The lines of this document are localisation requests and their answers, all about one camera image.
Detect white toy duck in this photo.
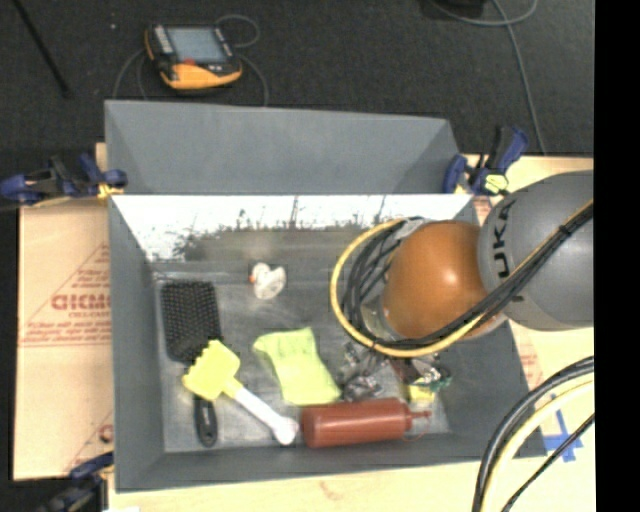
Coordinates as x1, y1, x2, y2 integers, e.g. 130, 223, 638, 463
248, 261, 288, 301

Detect grey metal bin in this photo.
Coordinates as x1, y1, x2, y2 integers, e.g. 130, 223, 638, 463
103, 99, 547, 492

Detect small yellow block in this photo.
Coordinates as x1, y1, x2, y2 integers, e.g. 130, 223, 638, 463
408, 383, 442, 406

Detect yellow toy hammer, white handle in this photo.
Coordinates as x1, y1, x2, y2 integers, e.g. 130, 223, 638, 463
180, 339, 301, 447

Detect yellow-green cloth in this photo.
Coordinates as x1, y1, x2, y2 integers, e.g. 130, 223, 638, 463
251, 326, 344, 407

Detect brown cardboard board, red print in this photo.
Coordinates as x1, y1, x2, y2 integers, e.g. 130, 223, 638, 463
11, 199, 115, 482

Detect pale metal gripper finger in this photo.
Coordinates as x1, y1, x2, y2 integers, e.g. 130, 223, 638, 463
342, 341, 377, 372
343, 374, 385, 402

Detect black hairbrush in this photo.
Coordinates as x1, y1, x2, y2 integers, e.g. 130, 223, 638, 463
159, 279, 224, 449

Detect red-brown squeeze bottle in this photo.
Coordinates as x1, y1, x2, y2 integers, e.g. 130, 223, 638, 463
299, 396, 433, 450

